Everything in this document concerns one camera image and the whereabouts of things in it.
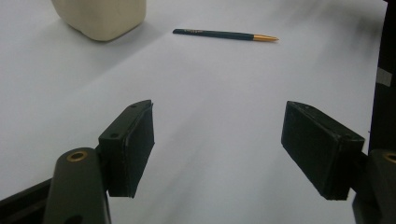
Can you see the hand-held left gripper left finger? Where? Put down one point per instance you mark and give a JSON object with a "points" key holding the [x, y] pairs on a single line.
{"points": [[130, 149]]}

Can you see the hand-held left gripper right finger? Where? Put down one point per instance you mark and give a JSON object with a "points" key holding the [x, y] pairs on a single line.
{"points": [[320, 149]]}

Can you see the cream ceramic square cup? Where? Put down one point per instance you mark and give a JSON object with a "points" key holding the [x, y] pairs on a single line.
{"points": [[102, 15]]}

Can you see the dark green and gold pen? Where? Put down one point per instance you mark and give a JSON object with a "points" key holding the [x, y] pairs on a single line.
{"points": [[224, 34]]}

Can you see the black curtain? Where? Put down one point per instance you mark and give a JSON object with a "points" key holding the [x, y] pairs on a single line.
{"points": [[384, 109]]}

